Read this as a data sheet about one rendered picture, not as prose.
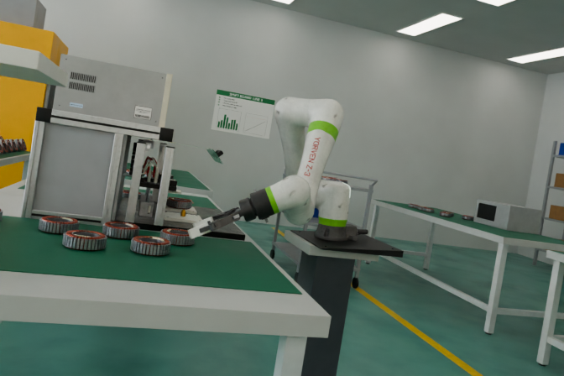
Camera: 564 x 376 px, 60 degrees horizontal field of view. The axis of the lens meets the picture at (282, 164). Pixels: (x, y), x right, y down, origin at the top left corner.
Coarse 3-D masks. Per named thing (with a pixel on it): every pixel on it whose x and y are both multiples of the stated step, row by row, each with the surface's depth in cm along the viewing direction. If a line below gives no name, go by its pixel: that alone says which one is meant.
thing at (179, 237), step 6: (168, 228) 161; (162, 234) 156; (168, 234) 155; (174, 234) 155; (180, 234) 155; (186, 234) 157; (174, 240) 154; (180, 240) 155; (186, 240) 156; (192, 240) 158
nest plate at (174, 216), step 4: (164, 212) 198; (168, 212) 199; (172, 212) 201; (176, 212) 203; (164, 216) 189; (168, 216) 191; (172, 216) 192; (176, 216) 194; (188, 216) 199; (192, 216) 200; (196, 216) 202; (168, 220) 187; (172, 220) 188; (176, 220) 188; (180, 220) 189; (184, 220) 189; (188, 220) 189; (192, 220) 190; (196, 220) 192; (200, 220) 193
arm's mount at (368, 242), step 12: (312, 240) 205; (324, 240) 208; (348, 240) 214; (360, 240) 217; (372, 240) 220; (348, 252) 195; (360, 252) 196; (372, 252) 198; (384, 252) 200; (396, 252) 201
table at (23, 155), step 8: (0, 136) 429; (0, 144) 369; (8, 144) 397; (16, 144) 417; (24, 144) 445; (0, 152) 363; (8, 152) 394; (16, 152) 418; (24, 152) 433; (0, 160) 336; (8, 160) 358; (16, 160) 380; (24, 160) 408; (24, 168) 446; (24, 176) 446
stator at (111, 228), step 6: (108, 222) 155; (114, 222) 158; (120, 222) 159; (126, 222) 160; (102, 228) 153; (108, 228) 151; (114, 228) 150; (120, 228) 151; (126, 228) 151; (132, 228) 153; (138, 228) 156; (108, 234) 151; (114, 234) 151; (120, 234) 151; (126, 234) 151; (132, 234) 152
